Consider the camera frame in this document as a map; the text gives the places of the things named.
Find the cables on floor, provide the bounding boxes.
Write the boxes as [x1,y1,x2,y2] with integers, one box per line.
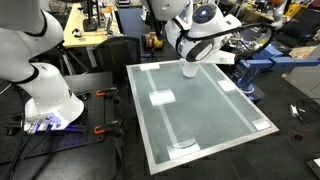
[287,99,320,142]

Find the yellow and black tool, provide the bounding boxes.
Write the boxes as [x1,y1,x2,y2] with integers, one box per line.
[146,31,165,50]

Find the light wooden desk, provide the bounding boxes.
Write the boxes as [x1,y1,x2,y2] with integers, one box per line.
[62,2,122,50]

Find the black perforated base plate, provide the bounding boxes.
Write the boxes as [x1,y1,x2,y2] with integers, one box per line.
[0,70,117,165]

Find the black clamp with orange handle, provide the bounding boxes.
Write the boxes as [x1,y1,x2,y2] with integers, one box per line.
[93,120,124,137]
[95,86,120,102]

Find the black mesh office chair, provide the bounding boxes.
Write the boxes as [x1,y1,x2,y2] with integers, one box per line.
[90,35,142,85]

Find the white ceramic mug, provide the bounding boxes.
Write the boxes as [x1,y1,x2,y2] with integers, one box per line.
[178,57,202,79]

